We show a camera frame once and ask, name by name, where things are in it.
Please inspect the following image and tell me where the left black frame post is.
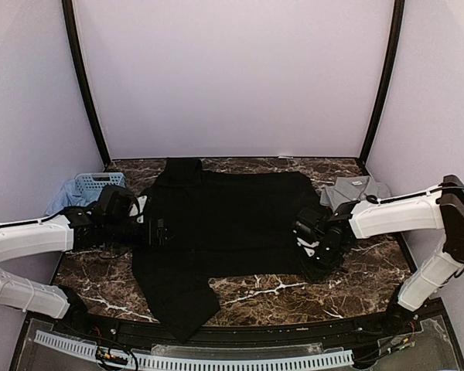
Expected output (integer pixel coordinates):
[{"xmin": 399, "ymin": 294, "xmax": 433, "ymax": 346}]
[{"xmin": 61, "ymin": 0, "xmax": 111, "ymax": 167}]

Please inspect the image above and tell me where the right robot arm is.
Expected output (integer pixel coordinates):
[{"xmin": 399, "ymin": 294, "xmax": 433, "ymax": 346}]
[{"xmin": 292, "ymin": 175, "xmax": 464, "ymax": 335}]

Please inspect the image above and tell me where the light blue plastic basket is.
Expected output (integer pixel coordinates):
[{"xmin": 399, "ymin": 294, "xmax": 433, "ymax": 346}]
[{"xmin": 74, "ymin": 172, "xmax": 125, "ymax": 203}]

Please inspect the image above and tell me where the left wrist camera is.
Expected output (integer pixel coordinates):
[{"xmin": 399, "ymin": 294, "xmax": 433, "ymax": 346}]
[{"xmin": 93, "ymin": 185, "xmax": 139, "ymax": 222}]

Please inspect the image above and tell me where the right acrylic base plate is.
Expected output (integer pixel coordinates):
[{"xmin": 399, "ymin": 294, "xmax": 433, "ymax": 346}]
[{"xmin": 371, "ymin": 315, "xmax": 461, "ymax": 371}]

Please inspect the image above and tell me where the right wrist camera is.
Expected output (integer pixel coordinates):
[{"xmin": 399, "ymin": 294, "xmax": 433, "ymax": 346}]
[{"xmin": 292, "ymin": 208, "xmax": 327, "ymax": 244}]

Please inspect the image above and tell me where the acrylic base plate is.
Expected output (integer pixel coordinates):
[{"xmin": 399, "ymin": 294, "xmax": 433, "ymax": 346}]
[
  {"xmin": 9, "ymin": 318, "xmax": 102, "ymax": 371},
  {"xmin": 371, "ymin": 315, "xmax": 461, "ymax": 371}
]

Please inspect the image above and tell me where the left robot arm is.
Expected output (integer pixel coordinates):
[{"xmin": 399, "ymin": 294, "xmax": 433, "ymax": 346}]
[{"xmin": 0, "ymin": 208, "xmax": 169, "ymax": 337}]

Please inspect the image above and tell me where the right black frame post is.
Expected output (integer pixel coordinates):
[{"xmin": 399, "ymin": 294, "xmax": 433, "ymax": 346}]
[{"xmin": 357, "ymin": 0, "xmax": 405, "ymax": 174}]

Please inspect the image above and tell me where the black frame post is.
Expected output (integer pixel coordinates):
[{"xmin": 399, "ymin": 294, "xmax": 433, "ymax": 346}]
[
  {"xmin": 61, "ymin": 0, "xmax": 111, "ymax": 167},
  {"xmin": 357, "ymin": 0, "xmax": 405, "ymax": 174}
]

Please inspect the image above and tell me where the grey folded shirt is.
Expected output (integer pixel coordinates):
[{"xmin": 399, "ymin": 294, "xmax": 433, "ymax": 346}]
[{"xmin": 320, "ymin": 175, "xmax": 391, "ymax": 210}]

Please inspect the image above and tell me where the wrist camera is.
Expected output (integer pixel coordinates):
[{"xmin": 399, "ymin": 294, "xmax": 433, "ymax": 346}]
[
  {"xmin": 93, "ymin": 185, "xmax": 139, "ymax": 222},
  {"xmin": 292, "ymin": 208, "xmax": 327, "ymax": 244}
]

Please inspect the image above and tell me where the black long sleeve shirt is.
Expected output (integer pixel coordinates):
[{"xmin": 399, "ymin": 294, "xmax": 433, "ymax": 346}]
[{"xmin": 132, "ymin": 158, "xmax": 320, "ymax": 342}]

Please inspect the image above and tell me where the black front rail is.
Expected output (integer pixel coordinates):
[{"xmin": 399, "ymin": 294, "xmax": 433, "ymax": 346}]
[{"xmin": 19, "ymin": 312, "xmax": 415, "ymax": 349}]

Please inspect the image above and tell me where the white slotted cable duct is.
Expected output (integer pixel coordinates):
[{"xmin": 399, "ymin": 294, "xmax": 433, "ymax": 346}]
[{"xmin": 34, "ymin": 328, "xmax": 355, "ymax": 370}]

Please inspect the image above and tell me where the light blue shirt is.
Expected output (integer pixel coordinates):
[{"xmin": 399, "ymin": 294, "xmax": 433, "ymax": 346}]
[{"xmin": 44, "ymin": 179, "xmax": 100, "ymax": 216}]

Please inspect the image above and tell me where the left acrylic base plate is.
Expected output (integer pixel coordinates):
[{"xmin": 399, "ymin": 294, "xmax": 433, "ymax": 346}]
[{"xmin": 9, "ymin": 318, "xmax": 102, "ymax": 371}]

